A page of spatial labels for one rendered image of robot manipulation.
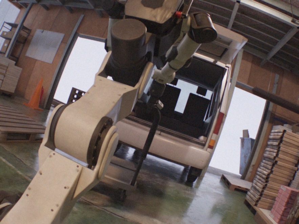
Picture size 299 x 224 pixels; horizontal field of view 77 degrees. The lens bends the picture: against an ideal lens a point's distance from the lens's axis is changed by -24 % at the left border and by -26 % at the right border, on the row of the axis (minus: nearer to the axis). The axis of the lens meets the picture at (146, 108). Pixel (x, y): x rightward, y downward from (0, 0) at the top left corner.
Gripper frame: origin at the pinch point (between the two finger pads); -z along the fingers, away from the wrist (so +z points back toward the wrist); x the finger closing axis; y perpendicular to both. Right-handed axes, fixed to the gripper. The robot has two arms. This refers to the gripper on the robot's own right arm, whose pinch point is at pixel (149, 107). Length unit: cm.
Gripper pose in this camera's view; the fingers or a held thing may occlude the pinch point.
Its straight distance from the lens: 160.6
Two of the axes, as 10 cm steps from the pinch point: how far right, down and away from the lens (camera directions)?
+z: 3.3, -8.2, -4.6
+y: -9.4, -3.4, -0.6
